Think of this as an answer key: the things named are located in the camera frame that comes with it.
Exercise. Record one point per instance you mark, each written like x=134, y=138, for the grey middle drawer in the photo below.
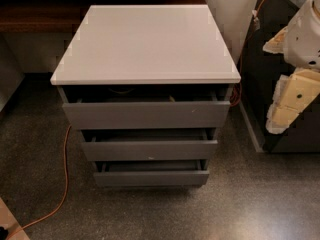
x=148, y=145

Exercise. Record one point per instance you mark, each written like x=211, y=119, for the dark wooden shelf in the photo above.
x=61, y=16

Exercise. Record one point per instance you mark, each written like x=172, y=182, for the grey top drawer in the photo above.
x=147, y=115

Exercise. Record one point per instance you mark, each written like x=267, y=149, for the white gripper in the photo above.
x=304, y=40

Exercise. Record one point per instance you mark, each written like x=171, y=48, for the grey drawer cabinet white top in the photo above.
x=147, y=53

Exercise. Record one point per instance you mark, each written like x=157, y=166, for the wooden board corner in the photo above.
x=9, y=222

